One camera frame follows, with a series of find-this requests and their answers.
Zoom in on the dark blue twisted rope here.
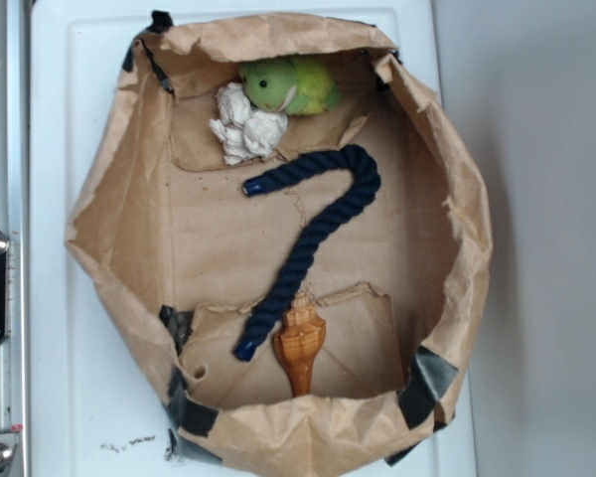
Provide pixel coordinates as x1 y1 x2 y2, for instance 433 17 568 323
232 143 382 363

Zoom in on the brown spiral seashell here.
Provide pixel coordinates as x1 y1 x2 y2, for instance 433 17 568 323
273 292 327 398

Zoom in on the brown paper bag tray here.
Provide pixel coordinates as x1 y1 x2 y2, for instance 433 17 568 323
67 13 493 476

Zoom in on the crumpled white paper ball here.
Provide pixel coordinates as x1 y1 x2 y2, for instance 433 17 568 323
209 82 288 166

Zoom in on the green plush bird toy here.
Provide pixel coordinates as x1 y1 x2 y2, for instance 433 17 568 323
238 56 342 115

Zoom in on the aluminium frame rail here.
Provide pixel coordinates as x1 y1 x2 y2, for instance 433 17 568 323
0 1 32 476

